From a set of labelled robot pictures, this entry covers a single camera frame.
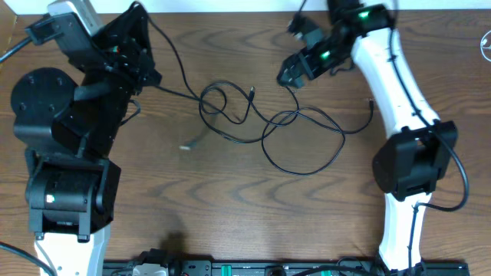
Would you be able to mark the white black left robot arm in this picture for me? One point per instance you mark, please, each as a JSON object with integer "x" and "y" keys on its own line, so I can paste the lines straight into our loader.
{"x": 69, "y": 128}

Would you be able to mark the cardboard panel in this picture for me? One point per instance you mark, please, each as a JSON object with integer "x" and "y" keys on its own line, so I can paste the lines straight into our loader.
{"x": 7, "y": 25}

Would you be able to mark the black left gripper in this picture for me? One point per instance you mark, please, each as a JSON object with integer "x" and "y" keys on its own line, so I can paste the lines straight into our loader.
{"x": 129, "y": 39}

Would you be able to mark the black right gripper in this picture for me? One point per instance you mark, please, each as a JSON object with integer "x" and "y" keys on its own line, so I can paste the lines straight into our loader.
{"x": 301, "y": 59}

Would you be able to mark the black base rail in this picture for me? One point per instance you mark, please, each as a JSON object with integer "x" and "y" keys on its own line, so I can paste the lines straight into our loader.
{"x": 160, "y": 262}

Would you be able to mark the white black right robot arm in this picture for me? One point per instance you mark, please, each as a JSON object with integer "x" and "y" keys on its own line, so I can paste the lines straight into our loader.
{"x": 419, "y": 145}

